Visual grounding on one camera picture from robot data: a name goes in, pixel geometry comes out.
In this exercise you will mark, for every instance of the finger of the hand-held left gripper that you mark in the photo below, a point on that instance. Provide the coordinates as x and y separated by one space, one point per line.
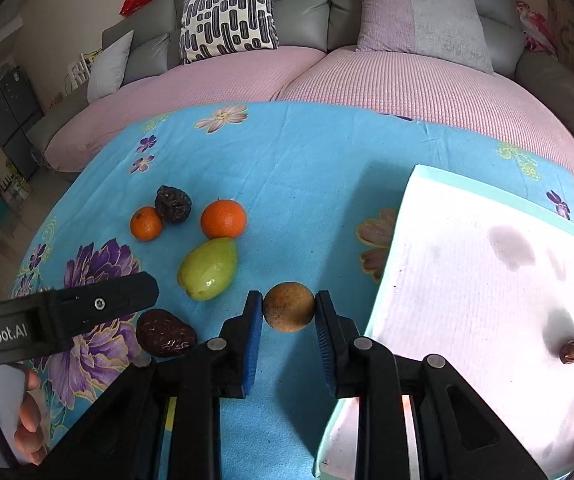
107 300

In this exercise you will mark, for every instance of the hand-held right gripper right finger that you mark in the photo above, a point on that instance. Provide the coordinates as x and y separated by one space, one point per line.
324 345

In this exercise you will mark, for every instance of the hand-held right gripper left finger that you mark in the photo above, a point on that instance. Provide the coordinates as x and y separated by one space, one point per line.
254 340

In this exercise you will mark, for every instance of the smooth brown round fruit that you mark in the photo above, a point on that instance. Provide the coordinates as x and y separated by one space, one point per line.
288 307

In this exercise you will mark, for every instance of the large dark red date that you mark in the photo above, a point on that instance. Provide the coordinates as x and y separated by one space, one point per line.
166 334

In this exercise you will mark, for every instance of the green pear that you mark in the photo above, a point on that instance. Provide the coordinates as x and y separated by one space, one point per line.
208 270

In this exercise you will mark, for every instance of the small tangerine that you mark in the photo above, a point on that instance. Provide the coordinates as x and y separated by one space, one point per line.
146 224

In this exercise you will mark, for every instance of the dark wrinkled round fruit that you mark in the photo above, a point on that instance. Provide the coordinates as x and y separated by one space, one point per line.
173 205

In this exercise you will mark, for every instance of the large orange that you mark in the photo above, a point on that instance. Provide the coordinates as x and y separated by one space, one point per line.
223 218

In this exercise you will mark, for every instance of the white tray with teal rim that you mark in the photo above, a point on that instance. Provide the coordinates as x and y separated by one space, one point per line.
467 285

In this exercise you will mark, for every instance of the person's left hand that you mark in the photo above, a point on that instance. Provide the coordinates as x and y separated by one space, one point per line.
29 420

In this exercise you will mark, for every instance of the blue floral tablecloth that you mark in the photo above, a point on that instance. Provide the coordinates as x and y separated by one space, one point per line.
297 170

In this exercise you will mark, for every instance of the black cabinet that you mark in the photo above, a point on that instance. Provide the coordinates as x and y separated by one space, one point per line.
9 115

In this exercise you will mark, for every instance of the pink sofa seat cover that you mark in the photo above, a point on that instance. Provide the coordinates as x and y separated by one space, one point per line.
417 100
192 90

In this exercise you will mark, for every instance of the light grey pillow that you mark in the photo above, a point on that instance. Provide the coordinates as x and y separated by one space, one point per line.
109 67

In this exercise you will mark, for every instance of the grey leather cushion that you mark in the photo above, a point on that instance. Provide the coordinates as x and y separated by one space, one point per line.
147 60

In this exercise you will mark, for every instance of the black and white patterned pillow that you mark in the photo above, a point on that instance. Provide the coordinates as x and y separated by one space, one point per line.
227 15

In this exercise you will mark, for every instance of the purple and grey pillow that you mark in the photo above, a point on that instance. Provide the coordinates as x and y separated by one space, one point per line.
417 25

